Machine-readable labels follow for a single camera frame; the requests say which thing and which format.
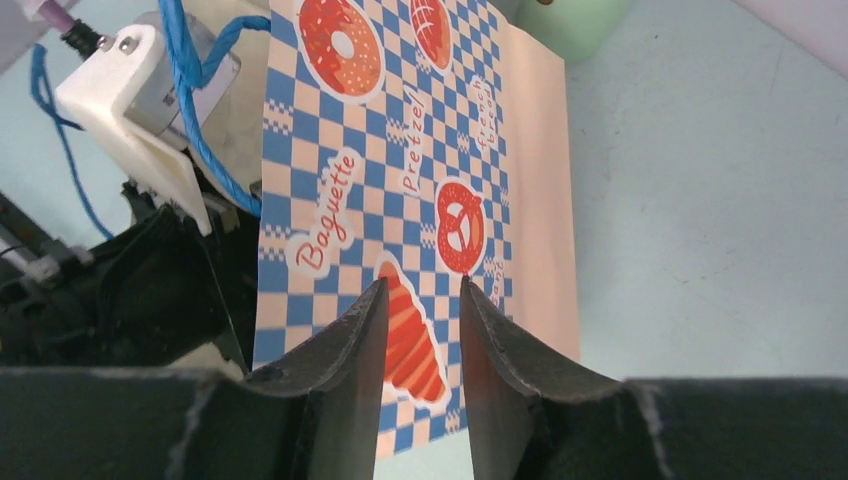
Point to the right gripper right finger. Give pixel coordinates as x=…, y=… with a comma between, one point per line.
x=533, y=413

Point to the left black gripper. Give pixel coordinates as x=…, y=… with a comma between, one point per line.
x=147, y=297

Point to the blue checkered paper bag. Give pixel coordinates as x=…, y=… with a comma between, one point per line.
x=388, y=147

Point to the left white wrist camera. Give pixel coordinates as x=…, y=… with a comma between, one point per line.
x=124, y=97

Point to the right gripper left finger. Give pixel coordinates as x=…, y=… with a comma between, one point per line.
x=311, y=414

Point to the green straw holder cup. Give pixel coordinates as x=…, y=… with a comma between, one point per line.
x=558, y=32

